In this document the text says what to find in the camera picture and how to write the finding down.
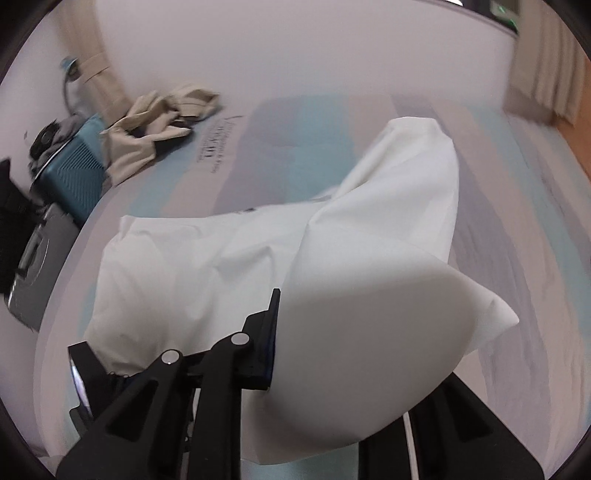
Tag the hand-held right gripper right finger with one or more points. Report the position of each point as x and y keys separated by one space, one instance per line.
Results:
x=443 y=443

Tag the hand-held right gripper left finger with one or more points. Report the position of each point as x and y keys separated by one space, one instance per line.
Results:
x=265 y=355

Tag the black and white jacket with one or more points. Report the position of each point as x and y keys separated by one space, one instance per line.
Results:
x=369 y=323

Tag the grey hard suitcase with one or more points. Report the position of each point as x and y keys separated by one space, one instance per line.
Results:
x=37 y=267

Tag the black cloth item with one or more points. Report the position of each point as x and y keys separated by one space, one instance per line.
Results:
x=14 y=221

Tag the teal ribbed suitcase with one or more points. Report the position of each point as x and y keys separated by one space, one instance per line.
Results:
x=74 y=175

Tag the striped bed sheet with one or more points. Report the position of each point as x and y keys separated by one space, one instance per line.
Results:
x=286 y=138

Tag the dark grey bag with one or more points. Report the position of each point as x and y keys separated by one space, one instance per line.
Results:
x=53 y=136

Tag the beige crumpled garment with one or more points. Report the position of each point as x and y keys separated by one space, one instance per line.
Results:
x=147 y=134

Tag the light blue small object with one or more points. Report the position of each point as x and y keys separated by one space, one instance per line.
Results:
x=69 y=69

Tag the beige curtain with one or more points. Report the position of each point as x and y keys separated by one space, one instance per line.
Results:
x=549 y=69
x=99 y=55

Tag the dark device with green light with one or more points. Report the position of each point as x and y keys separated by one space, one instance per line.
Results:
x=503 y=8

